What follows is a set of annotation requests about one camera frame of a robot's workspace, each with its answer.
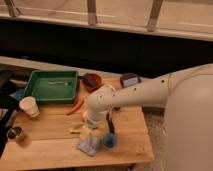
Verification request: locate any light blue towel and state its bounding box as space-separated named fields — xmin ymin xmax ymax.
xmin=77 ymin=135 xmax=101 ymax=156

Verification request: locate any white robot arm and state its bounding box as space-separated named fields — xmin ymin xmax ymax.
xmin=84 ymin=63 xmax=213 ymax=171

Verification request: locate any yellow banana peel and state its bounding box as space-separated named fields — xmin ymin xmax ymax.
xmin=69 ymin=122 xmax=84 ymax=134

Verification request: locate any yellow orange fruit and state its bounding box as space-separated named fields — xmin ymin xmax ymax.
xmin=81 ymin=111 xmax=86 ymax=122

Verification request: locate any orange carrot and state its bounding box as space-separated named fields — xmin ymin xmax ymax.
xmin=66 ymin=99 xmax=84 ymax=115

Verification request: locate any brown bowl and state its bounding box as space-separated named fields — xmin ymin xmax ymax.
xmin=82 ymin=73 xmax=102 ymax=92

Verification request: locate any green plastic tray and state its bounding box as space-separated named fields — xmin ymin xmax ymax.
xmin=23 ymin=70 xmax=78 ymax=105

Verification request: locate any white paper cup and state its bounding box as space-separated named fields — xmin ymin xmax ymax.
xmin=19 ymin=96 xmax=39 ymax=117

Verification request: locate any small metal cup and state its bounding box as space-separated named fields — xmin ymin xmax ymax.
xmin=7 ymin=127 xmax=26 ymax=142

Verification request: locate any purple bowl with sponge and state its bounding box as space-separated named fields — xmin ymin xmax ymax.
xmin=120 ymin=73 xmax=141 ymax=88

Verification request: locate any black stand at left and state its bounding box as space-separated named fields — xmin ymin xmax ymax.
xmin=0 ymin=70 xmax=20 ymax=157

